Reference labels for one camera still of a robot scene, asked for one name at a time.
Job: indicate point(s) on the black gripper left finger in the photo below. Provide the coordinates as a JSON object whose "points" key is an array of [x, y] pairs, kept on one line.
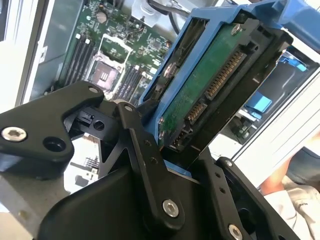
{"points": [[37, 130]]}

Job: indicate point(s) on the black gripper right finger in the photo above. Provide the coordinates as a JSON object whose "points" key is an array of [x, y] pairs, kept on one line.
{"points": [[240, 195]]}

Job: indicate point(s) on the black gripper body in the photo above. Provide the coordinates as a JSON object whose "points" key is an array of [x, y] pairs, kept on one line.
{"points": [[100, 212]]}

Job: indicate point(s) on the hard disk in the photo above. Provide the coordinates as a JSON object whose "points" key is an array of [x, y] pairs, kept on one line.
{"points": [[200, 82]]}

